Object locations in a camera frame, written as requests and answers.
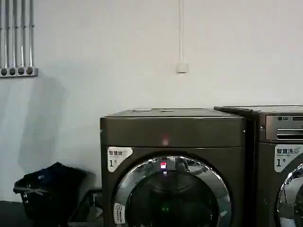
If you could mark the grey dryer with plain panel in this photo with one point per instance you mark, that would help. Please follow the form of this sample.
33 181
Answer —
175 127

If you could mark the round glass dryer door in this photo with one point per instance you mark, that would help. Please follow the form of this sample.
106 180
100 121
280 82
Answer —
290 189
214 186

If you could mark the black low metal stand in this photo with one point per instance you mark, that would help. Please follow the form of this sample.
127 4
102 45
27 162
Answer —
93 191

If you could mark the dark clothes pile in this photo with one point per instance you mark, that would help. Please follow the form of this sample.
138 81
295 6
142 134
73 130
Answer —
59 176

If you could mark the grey pipe junction box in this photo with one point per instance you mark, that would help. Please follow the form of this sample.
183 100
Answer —
35 72

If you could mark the grey dryer with drawer panel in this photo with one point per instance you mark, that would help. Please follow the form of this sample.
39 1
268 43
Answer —
267 179

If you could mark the black laundry basket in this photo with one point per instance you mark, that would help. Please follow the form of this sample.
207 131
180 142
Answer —
35 203

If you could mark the white wall socket box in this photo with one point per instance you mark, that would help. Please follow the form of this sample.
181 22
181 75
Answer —
182 67

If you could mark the silver wall pipe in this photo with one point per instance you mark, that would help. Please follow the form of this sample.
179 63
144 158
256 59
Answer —
1 35
16 35
8 35
31 35
23 35

